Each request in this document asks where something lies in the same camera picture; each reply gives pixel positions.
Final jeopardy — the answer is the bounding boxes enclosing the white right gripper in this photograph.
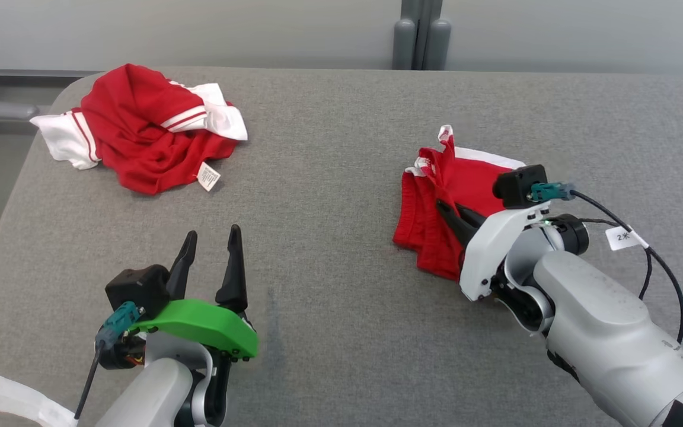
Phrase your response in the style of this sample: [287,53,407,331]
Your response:
[435,200,551,302]

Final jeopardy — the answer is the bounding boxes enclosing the left black cable teal plug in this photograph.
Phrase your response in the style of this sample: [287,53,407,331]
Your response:
[74,301,141,420]

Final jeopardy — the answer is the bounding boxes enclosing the red jersey with white sleeves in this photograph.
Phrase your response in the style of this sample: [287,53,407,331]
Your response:
[29,63,249,196]

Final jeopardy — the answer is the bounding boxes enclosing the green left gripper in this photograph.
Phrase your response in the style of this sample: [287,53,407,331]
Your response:
[130,224,259,361]

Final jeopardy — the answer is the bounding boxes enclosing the grey upright metal post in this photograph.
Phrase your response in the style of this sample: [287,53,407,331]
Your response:
[392,0,452,71]

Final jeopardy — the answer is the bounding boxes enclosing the small white cable tag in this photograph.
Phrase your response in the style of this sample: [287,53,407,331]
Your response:
[605,225,650,251]

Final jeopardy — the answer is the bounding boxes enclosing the red shorts with white waistband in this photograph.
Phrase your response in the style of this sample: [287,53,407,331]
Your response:
[392,125,527,282]

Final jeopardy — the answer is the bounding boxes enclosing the black cable teal plug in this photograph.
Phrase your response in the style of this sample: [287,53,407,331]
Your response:
[74,301,141,420]
[530,182,683,346]

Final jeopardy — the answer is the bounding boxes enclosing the right black cable teal plug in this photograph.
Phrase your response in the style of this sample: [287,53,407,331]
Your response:
[530,182,683,346]

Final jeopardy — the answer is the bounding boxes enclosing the white tape label strip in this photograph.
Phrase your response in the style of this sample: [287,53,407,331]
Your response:
[0,375,76,427]

